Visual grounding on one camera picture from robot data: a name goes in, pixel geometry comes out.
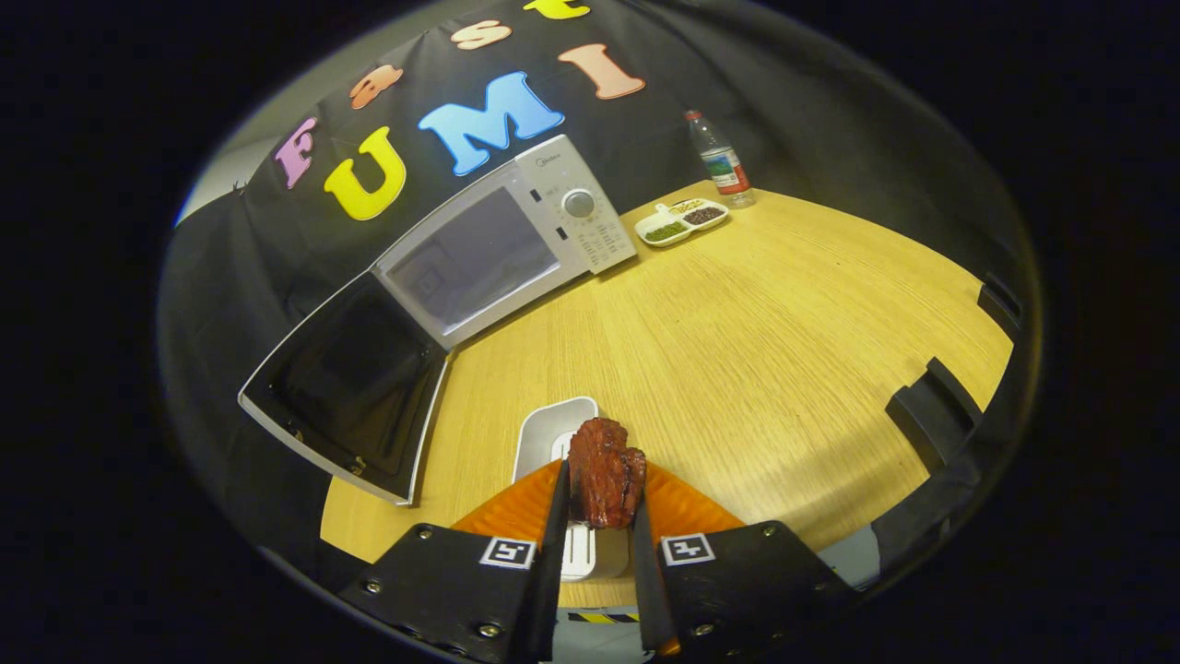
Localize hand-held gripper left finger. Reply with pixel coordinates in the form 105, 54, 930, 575
339, 458, 571, 664

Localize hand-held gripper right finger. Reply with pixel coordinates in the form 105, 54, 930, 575
631, 461, 863, 660

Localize red meat piece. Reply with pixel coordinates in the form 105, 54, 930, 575
567, 417, 648, 530

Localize white toaster oven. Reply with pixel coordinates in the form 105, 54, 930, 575
238, 134, 639, 506

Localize white food tray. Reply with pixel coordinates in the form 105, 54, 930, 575
512, 397, 631, 582

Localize black chair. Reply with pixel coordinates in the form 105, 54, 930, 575
885, 357, 985, 477
977, 272, 1026, 340

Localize white divided dish of beans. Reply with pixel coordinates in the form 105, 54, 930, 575
634, 197, 730, 248

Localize clear plastic water bottle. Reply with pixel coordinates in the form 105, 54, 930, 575
684, 110, 757, 209

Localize black backdrop cloth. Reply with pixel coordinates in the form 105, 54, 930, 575
157, 0, 1043, 554

